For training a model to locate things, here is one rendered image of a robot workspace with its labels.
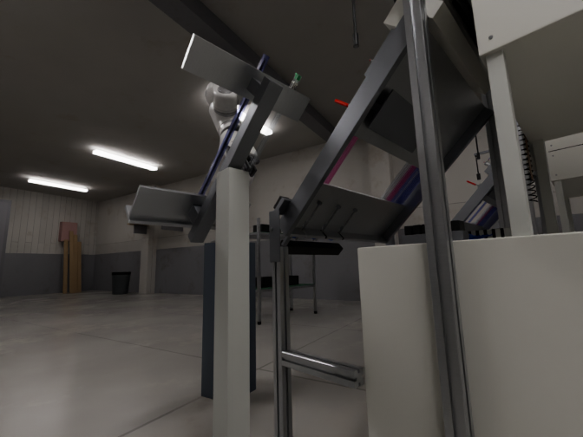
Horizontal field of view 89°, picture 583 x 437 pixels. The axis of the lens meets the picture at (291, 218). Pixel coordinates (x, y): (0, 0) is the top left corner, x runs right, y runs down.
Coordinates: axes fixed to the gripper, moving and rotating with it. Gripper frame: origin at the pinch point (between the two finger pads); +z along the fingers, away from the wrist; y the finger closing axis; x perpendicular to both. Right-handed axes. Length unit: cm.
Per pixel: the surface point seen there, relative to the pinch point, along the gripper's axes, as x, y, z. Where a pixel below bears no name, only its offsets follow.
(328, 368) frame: -16, -13, 56
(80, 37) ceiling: -107, 16, -296
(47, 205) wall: -761, -31, -671
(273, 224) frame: -11.1, -12.4, 11.4
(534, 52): 63, -24, 24
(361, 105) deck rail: 32.6, -16.9, 3.7
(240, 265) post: -6.2, 10.5, 30.4
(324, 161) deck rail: 14.0, -16.9, 6.8
